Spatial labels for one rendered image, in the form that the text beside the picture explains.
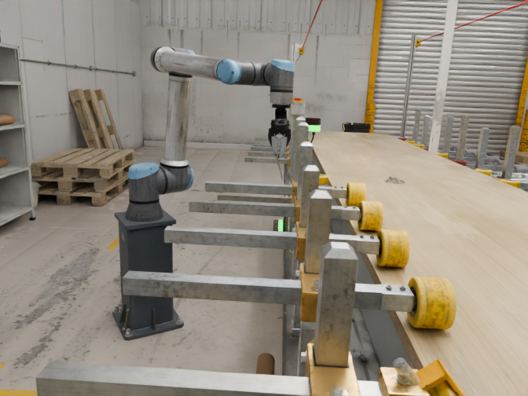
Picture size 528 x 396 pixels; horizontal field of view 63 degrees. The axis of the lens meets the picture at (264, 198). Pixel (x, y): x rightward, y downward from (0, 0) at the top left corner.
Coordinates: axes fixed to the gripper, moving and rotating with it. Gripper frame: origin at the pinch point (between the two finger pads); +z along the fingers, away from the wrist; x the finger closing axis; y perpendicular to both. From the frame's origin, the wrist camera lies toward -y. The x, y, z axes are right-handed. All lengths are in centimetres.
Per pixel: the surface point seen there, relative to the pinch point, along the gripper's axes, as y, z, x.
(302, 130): -30.3, -13.1, -7.5
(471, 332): -109, 11, -33
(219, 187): -34.1, 6.4, 18.6
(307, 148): -55, -10, -8
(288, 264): -36.5, 31.1, -5.4
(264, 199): -9.1, 15.9, 4.6
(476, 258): -76, 11, -48
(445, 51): 127, -54, -103
